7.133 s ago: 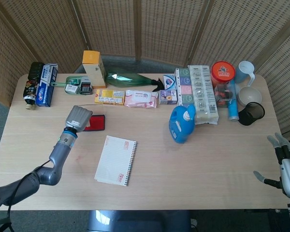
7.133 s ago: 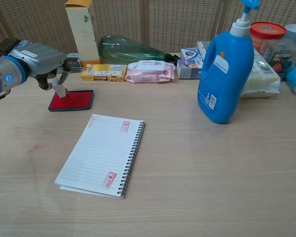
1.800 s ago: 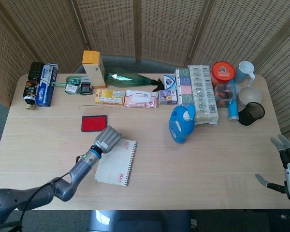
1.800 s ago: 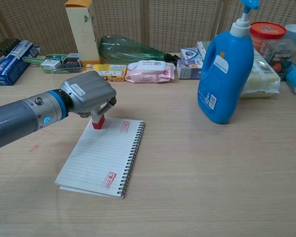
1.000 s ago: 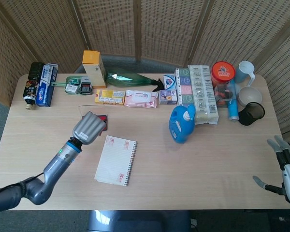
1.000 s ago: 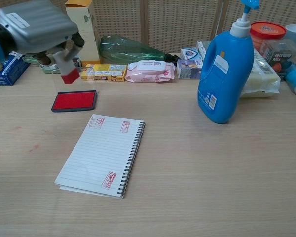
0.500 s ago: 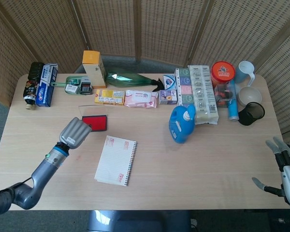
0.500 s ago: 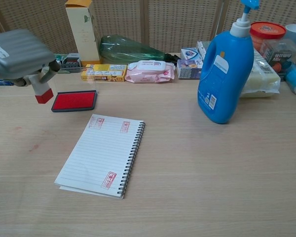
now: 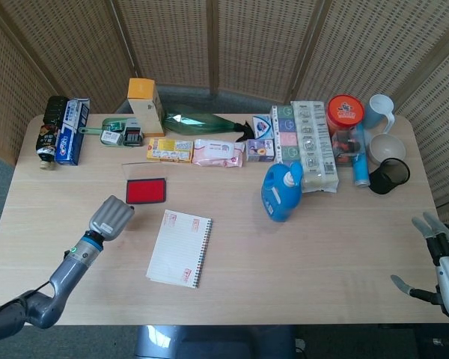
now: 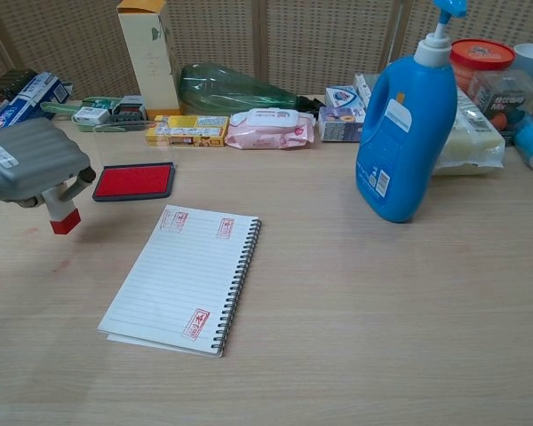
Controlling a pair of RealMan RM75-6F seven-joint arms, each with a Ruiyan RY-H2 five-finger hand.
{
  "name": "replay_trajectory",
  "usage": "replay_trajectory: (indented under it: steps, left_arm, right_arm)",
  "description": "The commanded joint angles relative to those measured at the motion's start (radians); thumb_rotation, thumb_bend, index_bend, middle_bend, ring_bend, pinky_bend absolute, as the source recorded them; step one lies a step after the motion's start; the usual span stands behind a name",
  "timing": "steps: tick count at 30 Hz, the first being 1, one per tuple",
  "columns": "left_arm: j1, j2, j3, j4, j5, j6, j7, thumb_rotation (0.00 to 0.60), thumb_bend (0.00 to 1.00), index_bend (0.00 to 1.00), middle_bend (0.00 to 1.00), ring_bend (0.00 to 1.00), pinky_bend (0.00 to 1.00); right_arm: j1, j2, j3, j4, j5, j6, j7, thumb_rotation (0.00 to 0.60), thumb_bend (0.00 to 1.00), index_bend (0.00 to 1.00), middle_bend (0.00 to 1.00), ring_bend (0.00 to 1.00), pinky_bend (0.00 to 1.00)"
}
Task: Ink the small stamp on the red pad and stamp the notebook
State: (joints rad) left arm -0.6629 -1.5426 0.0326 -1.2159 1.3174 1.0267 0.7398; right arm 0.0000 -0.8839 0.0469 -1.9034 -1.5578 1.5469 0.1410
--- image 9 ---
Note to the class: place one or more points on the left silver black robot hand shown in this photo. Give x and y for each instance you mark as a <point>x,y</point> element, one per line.
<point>110,218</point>

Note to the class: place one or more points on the dark robot base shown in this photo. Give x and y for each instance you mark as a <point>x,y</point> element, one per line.
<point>217,342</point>

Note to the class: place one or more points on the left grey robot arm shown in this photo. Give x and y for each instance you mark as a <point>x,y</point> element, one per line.
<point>65,276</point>

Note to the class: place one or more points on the white spiral lined notebook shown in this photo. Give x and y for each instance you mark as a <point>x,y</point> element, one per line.
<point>177,248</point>

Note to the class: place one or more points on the red ink pad clear lid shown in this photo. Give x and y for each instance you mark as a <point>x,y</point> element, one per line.
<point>145,190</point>

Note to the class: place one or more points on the small green white box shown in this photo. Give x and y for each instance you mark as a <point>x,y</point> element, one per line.
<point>111,137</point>

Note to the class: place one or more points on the grey black date stamper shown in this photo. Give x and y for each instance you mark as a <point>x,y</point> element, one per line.
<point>132,134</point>

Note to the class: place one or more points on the blue white toothpaste box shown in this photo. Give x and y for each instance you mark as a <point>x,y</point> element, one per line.
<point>70,138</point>

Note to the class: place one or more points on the yellow flat box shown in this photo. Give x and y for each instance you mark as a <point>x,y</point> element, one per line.
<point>170,150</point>

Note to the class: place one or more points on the dark drink bottle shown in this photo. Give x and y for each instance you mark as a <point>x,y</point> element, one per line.
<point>48,138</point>

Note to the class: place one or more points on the tall orange cream carton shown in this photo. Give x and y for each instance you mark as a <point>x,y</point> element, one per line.
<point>146,108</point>

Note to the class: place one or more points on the black mesh pen cup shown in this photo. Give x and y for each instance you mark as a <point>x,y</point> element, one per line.
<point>391,175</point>

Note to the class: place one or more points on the pink wet wipes pack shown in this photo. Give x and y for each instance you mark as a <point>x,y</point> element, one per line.
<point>217,152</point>

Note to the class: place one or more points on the green plastic spray bottle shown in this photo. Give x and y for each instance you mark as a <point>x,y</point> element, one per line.
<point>194,121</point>

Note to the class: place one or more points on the blue cylindrical tube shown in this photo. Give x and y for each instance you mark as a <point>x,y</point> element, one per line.
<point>360,166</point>

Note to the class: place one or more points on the beige bowl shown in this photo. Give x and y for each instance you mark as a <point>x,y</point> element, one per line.
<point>387,147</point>

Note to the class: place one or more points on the small purple box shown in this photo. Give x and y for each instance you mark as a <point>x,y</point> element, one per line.
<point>260,150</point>

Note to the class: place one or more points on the clear plastic snack box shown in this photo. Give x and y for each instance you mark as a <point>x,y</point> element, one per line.
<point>344,147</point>

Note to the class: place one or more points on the blue detergent pump bottle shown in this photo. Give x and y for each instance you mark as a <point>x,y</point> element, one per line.
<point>280,196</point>

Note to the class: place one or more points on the blue white soap box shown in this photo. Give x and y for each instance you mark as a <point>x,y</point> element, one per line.
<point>262,126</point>

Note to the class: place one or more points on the long clear white pack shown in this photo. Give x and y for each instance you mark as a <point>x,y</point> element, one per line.
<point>316,149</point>

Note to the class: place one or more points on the multicolour tissue pack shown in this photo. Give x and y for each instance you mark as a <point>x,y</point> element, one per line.
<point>285,134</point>

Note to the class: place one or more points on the orange lid snack jar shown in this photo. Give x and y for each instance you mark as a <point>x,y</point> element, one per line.
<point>345,110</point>

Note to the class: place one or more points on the wooden woven folding screen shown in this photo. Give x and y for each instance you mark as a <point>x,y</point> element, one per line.
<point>254,41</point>

